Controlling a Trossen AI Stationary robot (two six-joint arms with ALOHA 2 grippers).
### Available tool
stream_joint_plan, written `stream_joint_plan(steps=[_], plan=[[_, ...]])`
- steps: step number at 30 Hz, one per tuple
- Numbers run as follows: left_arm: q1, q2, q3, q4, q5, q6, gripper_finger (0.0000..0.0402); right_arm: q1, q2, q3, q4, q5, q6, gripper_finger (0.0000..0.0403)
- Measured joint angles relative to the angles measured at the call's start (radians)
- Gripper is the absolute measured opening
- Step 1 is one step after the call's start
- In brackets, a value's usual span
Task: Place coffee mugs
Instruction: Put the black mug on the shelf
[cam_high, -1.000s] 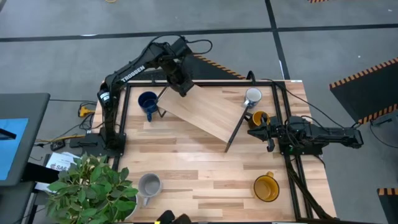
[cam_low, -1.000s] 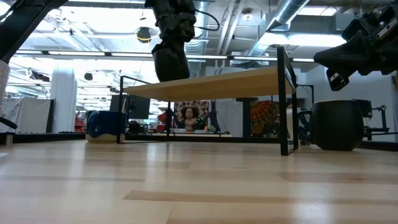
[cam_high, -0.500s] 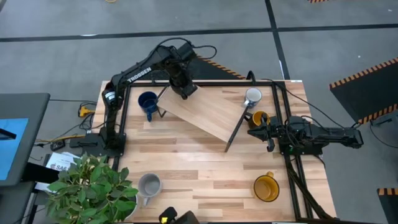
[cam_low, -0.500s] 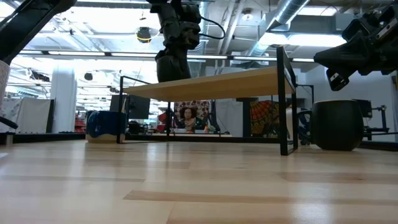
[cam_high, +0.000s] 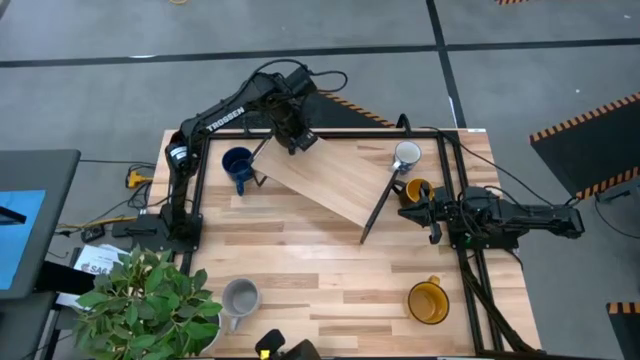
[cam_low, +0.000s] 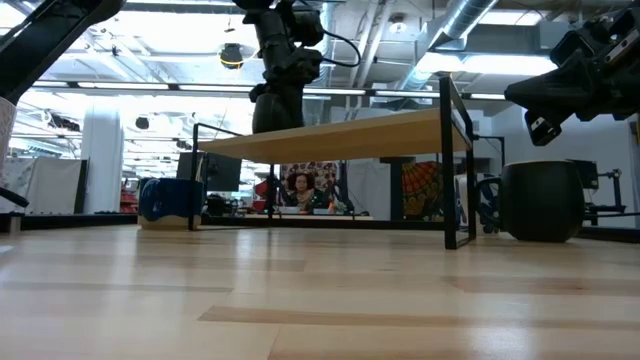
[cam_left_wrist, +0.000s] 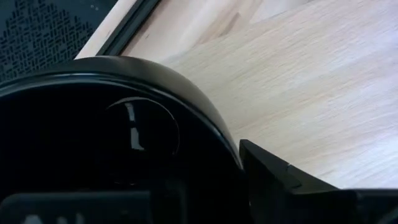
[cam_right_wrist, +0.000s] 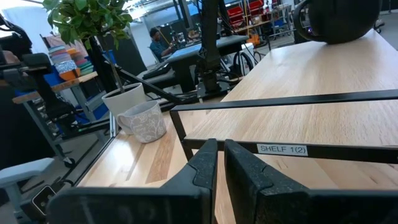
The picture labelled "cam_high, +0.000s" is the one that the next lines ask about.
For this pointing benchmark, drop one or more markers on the grey side desk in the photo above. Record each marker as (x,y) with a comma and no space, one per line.
(55,175)

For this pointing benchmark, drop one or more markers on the green leafy plant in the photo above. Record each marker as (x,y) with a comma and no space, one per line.
(145,305)

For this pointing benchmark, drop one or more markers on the yellow power plug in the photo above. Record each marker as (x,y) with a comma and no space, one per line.
(135,179)

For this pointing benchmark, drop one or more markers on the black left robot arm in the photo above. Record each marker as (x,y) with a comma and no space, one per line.
(225,119)

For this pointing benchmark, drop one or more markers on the white plant pot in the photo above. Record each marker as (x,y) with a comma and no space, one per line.
(216,336)

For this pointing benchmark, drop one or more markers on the white printed paper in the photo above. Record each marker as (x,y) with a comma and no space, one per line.
(95,262)

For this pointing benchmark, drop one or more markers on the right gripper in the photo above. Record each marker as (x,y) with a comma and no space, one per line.
(442,210)

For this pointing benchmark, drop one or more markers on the wooden shelf with black legs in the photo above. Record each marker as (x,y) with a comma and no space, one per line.
(325,175)

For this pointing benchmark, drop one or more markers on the navy blue mug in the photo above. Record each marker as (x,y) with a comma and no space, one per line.
(231,162)

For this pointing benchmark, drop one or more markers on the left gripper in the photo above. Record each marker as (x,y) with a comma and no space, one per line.
(291,136)

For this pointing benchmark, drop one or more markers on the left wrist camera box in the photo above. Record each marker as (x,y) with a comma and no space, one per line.
(308,141)

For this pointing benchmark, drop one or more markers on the black table-level camera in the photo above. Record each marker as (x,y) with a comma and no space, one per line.
(272,342)

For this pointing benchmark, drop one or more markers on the black mat with hazard stripes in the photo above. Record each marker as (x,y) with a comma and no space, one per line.
(585,150)
(625,330)
(340,115)

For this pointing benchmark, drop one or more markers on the black table frame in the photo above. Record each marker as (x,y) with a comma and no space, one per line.
(350,134)

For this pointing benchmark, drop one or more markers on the black controller box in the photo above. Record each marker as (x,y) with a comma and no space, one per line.
(135,227)

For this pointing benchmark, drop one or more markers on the small black power adapter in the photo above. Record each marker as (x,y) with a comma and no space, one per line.
(92,233)

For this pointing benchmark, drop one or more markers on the white mug with blue flowers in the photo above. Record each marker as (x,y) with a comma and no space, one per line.
(407,152)

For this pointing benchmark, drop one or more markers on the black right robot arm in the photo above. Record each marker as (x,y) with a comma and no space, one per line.
(530,215)

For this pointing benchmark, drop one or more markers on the grey mug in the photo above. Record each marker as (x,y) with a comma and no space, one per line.
(241,298)

